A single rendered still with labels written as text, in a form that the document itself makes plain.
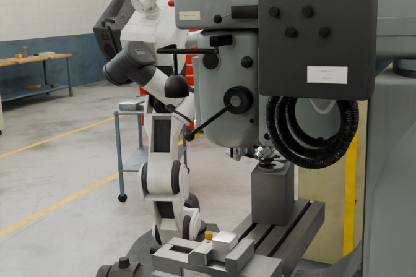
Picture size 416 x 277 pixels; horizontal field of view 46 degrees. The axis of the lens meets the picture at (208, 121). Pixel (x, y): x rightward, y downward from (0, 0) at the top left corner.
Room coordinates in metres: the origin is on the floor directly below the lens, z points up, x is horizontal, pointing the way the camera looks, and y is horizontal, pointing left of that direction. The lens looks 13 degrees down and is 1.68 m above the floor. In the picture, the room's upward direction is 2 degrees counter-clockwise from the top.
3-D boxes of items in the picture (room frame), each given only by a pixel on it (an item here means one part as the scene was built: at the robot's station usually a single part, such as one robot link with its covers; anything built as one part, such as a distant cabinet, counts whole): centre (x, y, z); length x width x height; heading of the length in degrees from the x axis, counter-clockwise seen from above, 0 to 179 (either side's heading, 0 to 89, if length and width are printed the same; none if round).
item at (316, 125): (1.25, -0.26, 1.47); 0.24 x 0.19 x 0.26; 153
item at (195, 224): (2.18, 0.16, 0.68); 0.21 x 0.20 x 0.13; 171
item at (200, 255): (1.27, 0.01, 1.03); 0.12 x 0.06 x 0.04; 153
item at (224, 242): (1.24, -0.04, 1.04); 0.06 x 0.05 x 0.06; 153
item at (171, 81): (1.42, 0.09, 1.47); 0.07 x 0.07 x 0.06
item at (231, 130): (1.34, -0.09, 1.47); 0.21 x 0.19 x 0.32; 153
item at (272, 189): (1.71, -0.23, 1.04); 0.22 x 0.12 x 0.20; 162
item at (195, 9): (1.32, -0.12, 1.68); 0.34 x 0.24 x 0.10; 63
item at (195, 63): (1.39, 0.01, 1.44); 0.04 x 0.04 x 0.21; 63
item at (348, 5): (0.90, -0.20, 1.62); 0.20 x 0.09 x 0.21; 63
